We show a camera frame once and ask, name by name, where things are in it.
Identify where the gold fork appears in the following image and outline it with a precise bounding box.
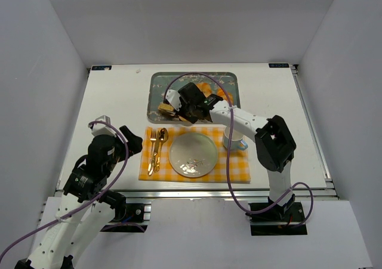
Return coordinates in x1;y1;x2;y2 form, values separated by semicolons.
147;128;158;175

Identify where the light blue mug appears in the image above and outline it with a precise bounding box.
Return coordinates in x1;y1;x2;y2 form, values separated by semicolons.
222;126;248;150

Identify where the blue floral serving tray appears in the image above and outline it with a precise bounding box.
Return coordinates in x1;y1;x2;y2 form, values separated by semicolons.
147;72;241;123

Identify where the gold spoon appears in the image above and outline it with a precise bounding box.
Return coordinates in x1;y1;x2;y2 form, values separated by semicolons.
154;128;168;172

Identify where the brown bread slice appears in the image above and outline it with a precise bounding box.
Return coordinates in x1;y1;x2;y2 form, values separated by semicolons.
158;103;176;117

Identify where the aluminium table edge rail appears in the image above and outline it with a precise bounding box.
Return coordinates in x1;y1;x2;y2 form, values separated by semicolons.
120;188;338;199

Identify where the blue left corner label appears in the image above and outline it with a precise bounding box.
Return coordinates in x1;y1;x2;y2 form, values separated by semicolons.
91;66;112;71

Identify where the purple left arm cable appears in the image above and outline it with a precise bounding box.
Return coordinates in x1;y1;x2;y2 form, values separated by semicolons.
0;120;130;264

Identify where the striped orange croissant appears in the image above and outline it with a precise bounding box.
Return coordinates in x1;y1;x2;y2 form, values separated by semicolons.
216;88;228;101

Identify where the gold knife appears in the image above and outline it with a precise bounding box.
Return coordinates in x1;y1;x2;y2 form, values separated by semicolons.
149;128;164;175

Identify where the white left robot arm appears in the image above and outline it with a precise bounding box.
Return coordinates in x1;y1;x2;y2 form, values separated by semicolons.
16;122;143;268

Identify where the yellow checkered cloth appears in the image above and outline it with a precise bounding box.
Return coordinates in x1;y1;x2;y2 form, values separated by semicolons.
139;127;251;183

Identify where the white ceramic plate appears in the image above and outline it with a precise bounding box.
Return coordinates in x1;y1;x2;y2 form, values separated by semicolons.
168;132;218;178

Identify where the blue right corner label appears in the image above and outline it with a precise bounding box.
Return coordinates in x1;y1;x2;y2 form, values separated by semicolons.
268;63;289;69

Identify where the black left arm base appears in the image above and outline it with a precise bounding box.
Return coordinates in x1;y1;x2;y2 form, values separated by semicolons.
98;190;149;233

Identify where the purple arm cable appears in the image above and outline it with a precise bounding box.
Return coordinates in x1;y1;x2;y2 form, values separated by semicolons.
165;73;314;228
0;120;130;264

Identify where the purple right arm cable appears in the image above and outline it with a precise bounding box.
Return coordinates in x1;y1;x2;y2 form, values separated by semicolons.
165;73;314;228

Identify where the blue corner label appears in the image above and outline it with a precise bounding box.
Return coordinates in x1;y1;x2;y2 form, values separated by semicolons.
91;66;112;71
268;63;289;69

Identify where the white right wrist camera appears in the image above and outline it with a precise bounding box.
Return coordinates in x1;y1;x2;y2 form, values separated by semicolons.
165;89;181;112

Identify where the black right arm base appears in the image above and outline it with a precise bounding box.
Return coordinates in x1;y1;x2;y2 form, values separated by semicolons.
247;202;307;236

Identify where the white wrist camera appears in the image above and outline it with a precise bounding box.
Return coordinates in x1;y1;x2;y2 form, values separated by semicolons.
165;89;181;112
88;115;116;137

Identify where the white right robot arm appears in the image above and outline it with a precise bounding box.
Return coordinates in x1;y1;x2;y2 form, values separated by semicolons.
166;82;297;214

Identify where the twisted knot bread roll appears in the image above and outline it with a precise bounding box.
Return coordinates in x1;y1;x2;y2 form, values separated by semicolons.
196;82;212;97

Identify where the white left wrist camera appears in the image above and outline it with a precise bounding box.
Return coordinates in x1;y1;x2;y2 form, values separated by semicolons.
88;115;116;137

